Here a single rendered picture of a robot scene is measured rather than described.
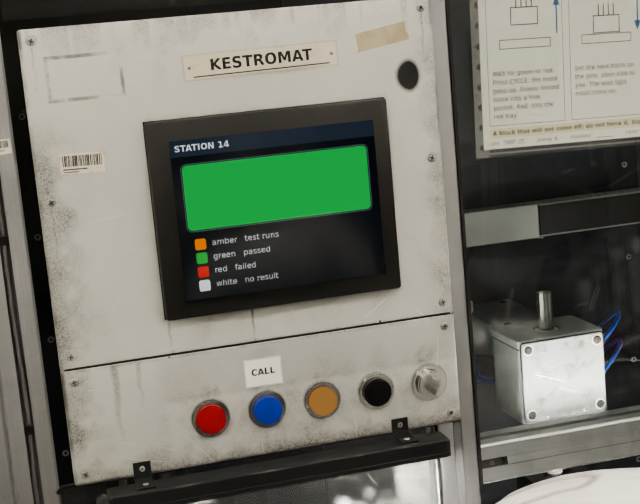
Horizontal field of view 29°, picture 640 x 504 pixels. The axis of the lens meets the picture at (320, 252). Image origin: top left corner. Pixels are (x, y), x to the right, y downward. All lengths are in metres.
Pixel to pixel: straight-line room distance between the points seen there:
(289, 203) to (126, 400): 0.26
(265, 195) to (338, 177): 0.08
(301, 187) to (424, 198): 0.14
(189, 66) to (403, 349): 0.38
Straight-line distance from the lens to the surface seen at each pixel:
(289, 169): 1.26
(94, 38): 1.25
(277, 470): 1.30
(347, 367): 1.34
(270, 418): 1.32
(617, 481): 0.79
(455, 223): 1.36
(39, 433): 1.31
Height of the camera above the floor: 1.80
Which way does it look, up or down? 10 degrees down
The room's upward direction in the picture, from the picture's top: 5 degrees counter-clockwise
